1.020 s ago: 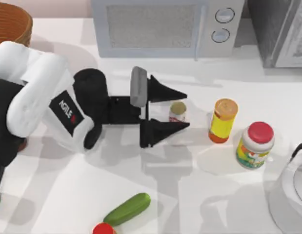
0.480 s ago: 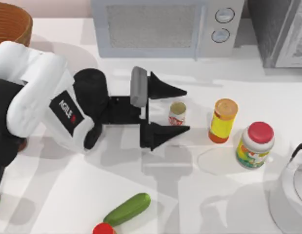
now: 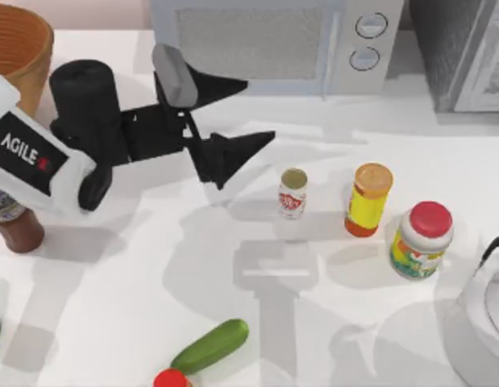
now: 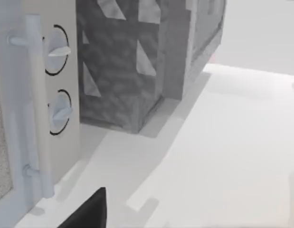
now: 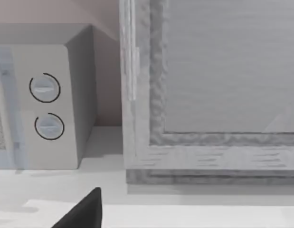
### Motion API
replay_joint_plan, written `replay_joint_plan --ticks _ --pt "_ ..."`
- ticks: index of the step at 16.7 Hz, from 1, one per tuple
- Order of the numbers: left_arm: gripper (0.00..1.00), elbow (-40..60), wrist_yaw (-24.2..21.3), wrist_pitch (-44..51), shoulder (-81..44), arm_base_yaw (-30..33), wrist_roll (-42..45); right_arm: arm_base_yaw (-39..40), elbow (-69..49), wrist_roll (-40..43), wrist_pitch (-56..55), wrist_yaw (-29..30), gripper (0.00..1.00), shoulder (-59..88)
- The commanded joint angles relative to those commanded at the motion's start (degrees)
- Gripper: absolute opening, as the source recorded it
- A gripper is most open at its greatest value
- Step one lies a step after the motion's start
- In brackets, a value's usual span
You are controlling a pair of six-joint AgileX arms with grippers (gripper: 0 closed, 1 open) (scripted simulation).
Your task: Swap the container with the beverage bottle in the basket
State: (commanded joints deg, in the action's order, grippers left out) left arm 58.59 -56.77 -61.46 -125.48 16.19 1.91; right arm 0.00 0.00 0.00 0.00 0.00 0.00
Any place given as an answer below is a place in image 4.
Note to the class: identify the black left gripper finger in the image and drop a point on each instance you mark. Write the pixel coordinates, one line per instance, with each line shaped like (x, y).
(92, 211)

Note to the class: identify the pale microwave knob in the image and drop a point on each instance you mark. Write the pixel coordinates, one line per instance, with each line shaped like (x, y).
(60, 112)
(57, 50)

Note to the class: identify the pale microwave oven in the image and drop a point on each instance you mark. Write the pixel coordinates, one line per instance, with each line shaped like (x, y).
(113, 71)

